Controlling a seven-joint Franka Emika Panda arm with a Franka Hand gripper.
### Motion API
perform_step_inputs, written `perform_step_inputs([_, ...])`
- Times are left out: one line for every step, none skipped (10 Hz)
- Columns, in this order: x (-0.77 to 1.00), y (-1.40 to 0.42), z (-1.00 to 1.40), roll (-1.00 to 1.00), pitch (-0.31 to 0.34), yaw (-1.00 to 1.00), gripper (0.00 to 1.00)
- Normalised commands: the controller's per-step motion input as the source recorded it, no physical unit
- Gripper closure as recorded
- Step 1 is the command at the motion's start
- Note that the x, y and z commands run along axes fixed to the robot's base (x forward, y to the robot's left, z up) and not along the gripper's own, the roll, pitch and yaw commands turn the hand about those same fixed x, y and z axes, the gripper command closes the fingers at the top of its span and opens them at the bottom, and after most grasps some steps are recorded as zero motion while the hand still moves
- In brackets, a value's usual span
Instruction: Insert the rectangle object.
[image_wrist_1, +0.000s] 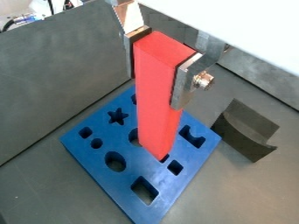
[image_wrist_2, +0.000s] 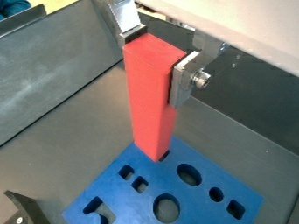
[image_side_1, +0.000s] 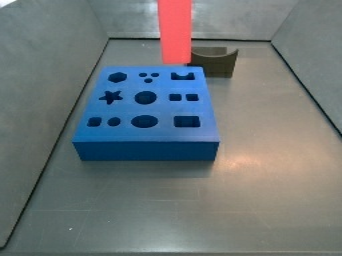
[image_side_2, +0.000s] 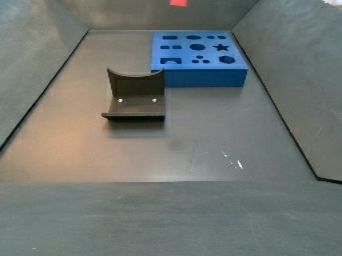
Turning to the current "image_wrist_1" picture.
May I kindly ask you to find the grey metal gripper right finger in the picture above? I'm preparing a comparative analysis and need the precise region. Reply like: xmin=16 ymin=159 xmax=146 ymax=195
xmin=171 ymin=31 xmax=227 ymax=110

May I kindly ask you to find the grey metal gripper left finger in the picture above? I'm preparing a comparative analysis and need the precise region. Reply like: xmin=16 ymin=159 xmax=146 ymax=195
xmin=112 ymin=1 xmax=152 ymax=79

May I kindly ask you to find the red rectangular block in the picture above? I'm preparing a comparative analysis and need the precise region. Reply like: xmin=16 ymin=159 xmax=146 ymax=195
xmin=134 ymin=31 xmax=195 ymax=160

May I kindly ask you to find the black curved foam piece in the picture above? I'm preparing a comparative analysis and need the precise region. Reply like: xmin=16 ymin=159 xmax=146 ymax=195
xmin=211 ymin=99 xmax=279 ymax=163

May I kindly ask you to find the blue shape sorting board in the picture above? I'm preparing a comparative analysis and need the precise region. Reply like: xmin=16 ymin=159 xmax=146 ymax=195
xmin=60 ymin=88 xmax=220 ymax=224

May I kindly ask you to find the black cable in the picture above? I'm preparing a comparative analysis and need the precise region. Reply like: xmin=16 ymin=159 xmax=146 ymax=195
xmin=2 ymin=18 xmax=18 ymax=33

